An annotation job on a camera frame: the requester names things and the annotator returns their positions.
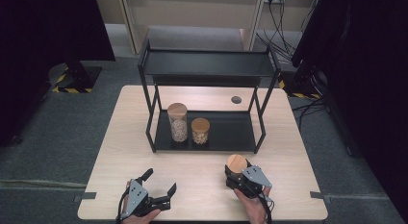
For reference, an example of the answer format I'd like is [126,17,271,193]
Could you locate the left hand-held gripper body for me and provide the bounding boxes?
[120,178,171,218]

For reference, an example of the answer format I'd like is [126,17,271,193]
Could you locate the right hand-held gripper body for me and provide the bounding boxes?
[225,164,273,200]

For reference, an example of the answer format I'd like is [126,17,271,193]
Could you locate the green-filled glass jar wooden lid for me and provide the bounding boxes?
[225,153,249,180]

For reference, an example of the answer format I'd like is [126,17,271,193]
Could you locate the black metal two-tier shelf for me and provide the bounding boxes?
[137,37,283,155]

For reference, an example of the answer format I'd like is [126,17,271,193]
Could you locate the small glass jar wooden lid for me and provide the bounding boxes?
[191,116,212,146]

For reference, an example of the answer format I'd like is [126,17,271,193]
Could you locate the tall glass jar wooden lid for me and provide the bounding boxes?
[166,102,190,143]

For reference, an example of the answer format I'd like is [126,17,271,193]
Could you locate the person's left hand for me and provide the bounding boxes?
[120,180,162,224]

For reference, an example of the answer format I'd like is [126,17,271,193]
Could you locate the person's right hand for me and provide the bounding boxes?
[233,187,274,224]

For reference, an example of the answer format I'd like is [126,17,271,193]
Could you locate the stand base with striped tape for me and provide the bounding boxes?
[47,62,103,94]
[277,69,322,100]

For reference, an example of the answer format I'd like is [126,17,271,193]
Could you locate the black curtain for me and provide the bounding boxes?
[0,0,116,149]
[291,0,408,218]

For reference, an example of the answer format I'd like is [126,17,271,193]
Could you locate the left hand-held gripper cable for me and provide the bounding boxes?
[114,187,130,224]

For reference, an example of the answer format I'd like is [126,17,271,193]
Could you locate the hand-held gripper cable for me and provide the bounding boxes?
[114,187,130,224]
[256,190,275,224]

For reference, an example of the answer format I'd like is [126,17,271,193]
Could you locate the right hand-held gripper cable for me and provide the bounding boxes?
[256,190,275,224]

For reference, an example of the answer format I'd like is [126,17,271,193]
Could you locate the black floor cables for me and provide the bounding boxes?
[291,94,329,130]

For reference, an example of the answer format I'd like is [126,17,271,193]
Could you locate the bundle of black cables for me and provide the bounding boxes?
[255,0,321,62]

